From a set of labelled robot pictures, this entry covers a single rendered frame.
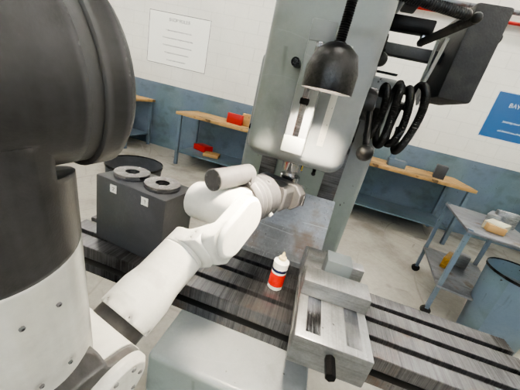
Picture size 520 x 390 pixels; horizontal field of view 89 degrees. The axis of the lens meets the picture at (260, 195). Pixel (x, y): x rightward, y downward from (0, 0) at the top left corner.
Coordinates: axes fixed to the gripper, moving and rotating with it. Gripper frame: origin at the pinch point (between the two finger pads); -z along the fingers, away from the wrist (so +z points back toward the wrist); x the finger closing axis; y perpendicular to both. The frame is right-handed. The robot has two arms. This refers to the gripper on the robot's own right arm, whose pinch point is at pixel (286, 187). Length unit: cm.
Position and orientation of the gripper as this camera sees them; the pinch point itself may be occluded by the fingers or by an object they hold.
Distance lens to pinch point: 63.4
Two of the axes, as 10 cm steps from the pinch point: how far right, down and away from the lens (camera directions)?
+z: -5.4, 1.8, -8.2
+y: -2.2, 9.1, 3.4
